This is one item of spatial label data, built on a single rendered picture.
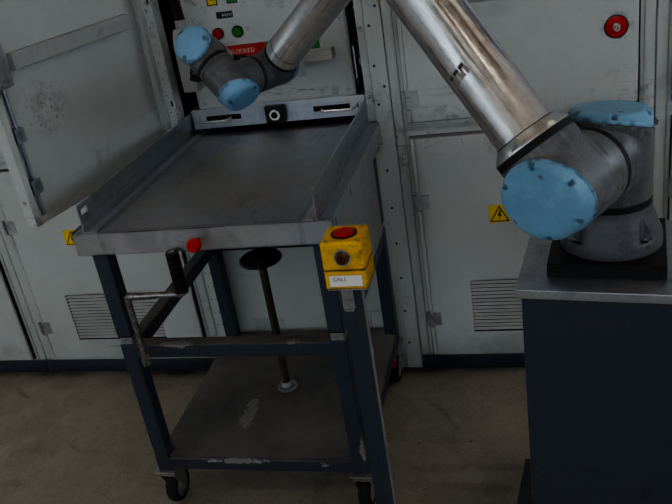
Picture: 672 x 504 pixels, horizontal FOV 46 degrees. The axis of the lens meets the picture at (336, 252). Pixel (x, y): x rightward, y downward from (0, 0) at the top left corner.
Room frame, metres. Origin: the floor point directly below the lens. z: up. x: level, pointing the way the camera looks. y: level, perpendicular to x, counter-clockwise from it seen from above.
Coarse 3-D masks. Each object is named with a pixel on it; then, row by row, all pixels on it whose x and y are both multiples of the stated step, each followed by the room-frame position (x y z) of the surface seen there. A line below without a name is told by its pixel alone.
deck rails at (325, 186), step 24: (360, 120) 2.09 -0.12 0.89; (168, 144) 2.19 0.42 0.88; (192, 144) 2.26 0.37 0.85; (144, 168) 2.02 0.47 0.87; (336, 168) 1.76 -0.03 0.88; (96, 192) 1.78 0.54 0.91; (120, 192) 1.88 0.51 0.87; (312, 192) 1.54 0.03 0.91; (96, 216) 1.75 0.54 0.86; (312, 216) 1.55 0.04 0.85
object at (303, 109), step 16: (336, 96) 2.25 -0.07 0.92; (192, 112) 2.37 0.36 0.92; (208, 112) 2.35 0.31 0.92; (224, 112) 2.34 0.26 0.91; (240, 112) 2.33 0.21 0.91; (256, 112) 2.31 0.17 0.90; (288, 112) 2.29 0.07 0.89; (304, 112) 2.27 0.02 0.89; (320, 112) 2.26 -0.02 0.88; (336, 112) 2.25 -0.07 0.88; (208, 128) 2.36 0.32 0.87
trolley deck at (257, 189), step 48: (240, 144) 2.20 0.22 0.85; (288, 144) 2.12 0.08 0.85; (336, 144) 2.05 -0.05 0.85; (144, 192) 1.91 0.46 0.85; (192, 192) 1.85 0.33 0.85; (240, 192) 1.79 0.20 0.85; (288, 192) 1.74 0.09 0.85; (336, 192) 1.68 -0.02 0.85; (96, 240) 1.68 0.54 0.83; (144, 240) 1.65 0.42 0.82; (240, 240) 1.59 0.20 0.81; (288, 240) 1.56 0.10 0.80
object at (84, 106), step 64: (0, 0) 1.93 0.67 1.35; (64, 0) 2.12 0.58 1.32; (128, 0) 2.35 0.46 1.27; (0, 64) 1.85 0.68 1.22; (64, 64) 2.06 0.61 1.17; (128, 64) 2.29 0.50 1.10; (0, 128) 1.80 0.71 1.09; (64, 128) 2.00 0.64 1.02; (128, 128) 2.22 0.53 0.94; (64, 192) 1.94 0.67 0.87
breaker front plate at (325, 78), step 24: (192, 0) 2.36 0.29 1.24; (240, 0) 2.32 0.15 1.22; (264, 0) 2.30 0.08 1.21; (288, 0) 2.28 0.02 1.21; (192, 24) 2.36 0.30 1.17; (216, 24) 2.34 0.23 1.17; (240, 24) 2.32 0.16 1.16; (264, 24) 2.31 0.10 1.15; (336, 24) 2.25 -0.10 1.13; (336, 48) 2.25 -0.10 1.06; (312, 72) 2.27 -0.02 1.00; (336, 72) 2.26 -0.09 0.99; (264, 96) 2.32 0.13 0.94; (288, 96) 2.30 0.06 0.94; (312, 96) 2.28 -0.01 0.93
